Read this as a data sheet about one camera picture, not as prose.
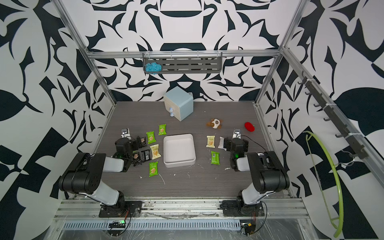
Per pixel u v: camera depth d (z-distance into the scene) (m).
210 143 0.96
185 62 0.94
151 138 0.99
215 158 0.91
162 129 1.03
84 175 0.46
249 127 1.05
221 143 0.96
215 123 1.04
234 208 0.73
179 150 0.92
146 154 0.92
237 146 0.73
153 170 0.86
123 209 0.69
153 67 0.91
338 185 0.51
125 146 0.73
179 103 1.00
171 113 1.08
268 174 0.45
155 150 0.94
